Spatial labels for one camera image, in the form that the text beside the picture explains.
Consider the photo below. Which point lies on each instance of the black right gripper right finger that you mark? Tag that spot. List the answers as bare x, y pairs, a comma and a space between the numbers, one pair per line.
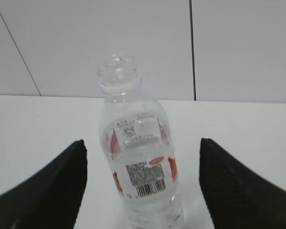
237, 197

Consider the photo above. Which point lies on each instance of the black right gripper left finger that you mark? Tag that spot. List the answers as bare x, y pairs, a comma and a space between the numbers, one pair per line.
51, 198

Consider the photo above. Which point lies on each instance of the clear Wahaha water bottle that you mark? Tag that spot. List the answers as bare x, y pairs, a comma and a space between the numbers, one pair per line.
136, 139

